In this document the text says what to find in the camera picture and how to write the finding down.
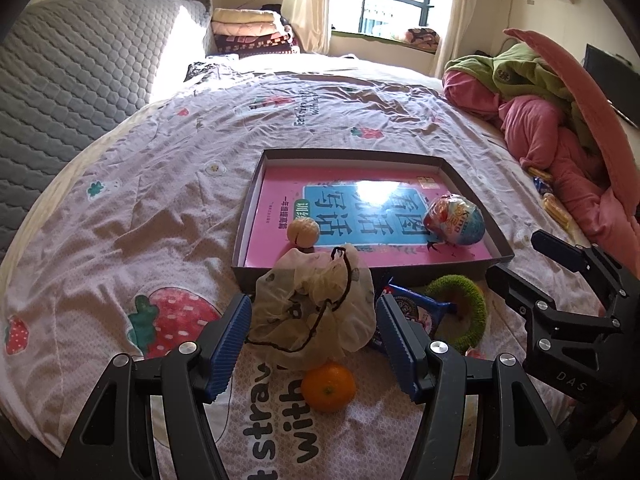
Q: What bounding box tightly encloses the patterned cloth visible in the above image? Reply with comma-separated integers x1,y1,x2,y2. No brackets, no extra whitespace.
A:
405,27,441,52

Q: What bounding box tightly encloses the folded pink blanket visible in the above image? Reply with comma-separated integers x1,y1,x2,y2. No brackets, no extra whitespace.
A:
211,20,288,37

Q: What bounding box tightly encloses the green garment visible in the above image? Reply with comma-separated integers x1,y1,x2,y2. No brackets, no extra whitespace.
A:
444,42,601,156

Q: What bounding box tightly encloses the green plush ring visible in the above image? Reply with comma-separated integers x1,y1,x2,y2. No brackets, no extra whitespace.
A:
422,274,488,356

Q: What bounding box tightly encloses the grey cardboard box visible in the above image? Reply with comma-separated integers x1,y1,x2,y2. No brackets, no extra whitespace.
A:
231,148,515,293

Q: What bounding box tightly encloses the blue wrapped egg toy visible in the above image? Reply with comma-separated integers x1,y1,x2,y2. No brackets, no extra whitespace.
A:
422,192,486,247

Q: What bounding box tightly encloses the yellow snack packet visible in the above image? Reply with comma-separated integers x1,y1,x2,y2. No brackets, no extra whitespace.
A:
542,192,573,233

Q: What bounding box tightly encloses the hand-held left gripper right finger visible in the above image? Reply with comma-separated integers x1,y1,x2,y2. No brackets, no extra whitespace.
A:
375,294,568,480

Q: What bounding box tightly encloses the salmon pink pillow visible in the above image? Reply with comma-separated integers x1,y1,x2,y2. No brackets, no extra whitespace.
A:
504,27,640,211

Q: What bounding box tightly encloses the grey quilted headboard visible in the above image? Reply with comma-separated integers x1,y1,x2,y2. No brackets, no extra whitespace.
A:
0,0,216,261

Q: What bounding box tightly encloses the blue cookie packet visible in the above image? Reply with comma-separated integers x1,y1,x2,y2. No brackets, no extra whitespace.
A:
370,282,458,353

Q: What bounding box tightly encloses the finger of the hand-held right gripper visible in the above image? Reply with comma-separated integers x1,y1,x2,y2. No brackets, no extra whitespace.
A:
486,266,621,338
531,230,640,318

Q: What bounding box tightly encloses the cream curtain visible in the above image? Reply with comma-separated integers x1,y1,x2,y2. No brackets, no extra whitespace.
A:
437,0,483,76
282,0,341,56

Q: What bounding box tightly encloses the mesh drawstring bag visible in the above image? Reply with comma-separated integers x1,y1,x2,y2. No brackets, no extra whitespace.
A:
245,242,377,372

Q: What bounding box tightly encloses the pink book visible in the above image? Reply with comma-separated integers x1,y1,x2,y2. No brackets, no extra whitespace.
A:
245,160,501,268

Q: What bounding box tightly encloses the black television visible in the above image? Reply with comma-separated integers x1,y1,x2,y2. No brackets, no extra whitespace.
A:
582,44,640,128

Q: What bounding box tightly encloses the small peeled tangerine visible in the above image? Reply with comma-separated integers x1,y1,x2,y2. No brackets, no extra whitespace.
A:
289,216,321,249

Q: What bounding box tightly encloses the folded cream blanket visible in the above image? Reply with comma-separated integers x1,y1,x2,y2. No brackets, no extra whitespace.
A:
212,7,281,23

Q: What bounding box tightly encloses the orange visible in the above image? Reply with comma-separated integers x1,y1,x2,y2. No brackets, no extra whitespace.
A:
300,362,357,413

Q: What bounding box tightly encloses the folded dark patterned blanket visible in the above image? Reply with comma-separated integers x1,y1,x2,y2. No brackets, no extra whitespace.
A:
215,32,301,56

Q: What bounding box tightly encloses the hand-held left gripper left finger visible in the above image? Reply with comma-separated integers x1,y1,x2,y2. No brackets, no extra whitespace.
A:
59,292,253,480

